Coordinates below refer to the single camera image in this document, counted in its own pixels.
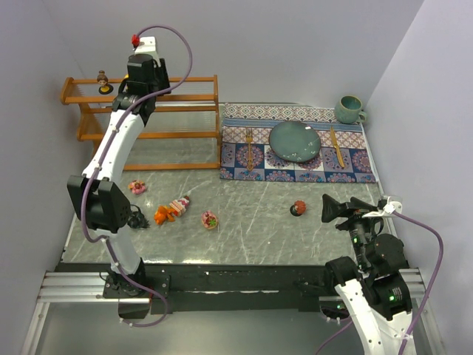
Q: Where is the teal ceramic plate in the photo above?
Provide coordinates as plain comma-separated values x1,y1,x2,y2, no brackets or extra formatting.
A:
268,121,321,163

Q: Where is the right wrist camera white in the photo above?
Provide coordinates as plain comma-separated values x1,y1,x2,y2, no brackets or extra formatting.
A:
363,195,403,218

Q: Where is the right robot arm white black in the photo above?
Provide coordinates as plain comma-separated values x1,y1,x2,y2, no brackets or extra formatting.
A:
321,194,416,354

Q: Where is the orange wooden two-tier shelf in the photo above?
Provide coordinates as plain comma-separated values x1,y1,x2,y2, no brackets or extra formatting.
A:
60,75,222,171

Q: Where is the black mounting base rail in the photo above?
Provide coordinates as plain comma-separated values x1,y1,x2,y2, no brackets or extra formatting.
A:
55,263,336,320

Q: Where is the red hair doll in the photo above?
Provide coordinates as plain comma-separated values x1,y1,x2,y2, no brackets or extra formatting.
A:
290,200,307,217

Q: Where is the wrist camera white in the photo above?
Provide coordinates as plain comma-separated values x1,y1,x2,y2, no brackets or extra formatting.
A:
131,35,160,61
363,195,403,218

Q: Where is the pink bear strawberry toy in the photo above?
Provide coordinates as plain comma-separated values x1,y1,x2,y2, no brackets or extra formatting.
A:
201,211,219,230

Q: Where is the golden fork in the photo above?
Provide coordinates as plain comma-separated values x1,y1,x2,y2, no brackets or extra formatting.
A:
245,127,253,172

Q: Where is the pink bear flower toy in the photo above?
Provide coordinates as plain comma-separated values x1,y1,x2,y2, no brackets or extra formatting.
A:
128,180,147,195

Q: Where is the aluminium frame rail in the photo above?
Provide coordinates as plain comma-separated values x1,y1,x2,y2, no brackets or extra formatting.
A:
20,268,112,355

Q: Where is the teal ceramic mug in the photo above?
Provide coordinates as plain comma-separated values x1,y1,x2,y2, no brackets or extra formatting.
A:
334,95,367,124

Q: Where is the brown bun hair doll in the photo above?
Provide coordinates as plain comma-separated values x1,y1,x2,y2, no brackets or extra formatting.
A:
96,70,114,95

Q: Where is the golden knife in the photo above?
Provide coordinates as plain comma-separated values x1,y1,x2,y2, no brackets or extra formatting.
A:
330,127,345,169

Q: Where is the patterned blue pink placemat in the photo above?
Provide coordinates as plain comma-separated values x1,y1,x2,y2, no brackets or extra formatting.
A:
220,103,377,183

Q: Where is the black dragon toy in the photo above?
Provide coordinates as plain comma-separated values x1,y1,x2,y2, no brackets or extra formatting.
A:
127,204,150,229

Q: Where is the orange fox toy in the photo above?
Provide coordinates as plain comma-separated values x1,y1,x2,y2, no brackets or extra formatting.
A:
154,206,176,226

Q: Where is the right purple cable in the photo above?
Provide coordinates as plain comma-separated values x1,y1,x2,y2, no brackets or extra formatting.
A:
313,210,444,355

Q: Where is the strawberry cake slice toy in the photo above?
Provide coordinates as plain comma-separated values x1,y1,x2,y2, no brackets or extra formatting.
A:
169,195,190,217

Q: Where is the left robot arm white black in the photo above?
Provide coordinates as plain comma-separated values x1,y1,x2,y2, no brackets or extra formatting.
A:
67,54,171,288

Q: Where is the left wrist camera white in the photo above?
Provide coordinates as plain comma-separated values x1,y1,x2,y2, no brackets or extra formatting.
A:
131,35,160,61

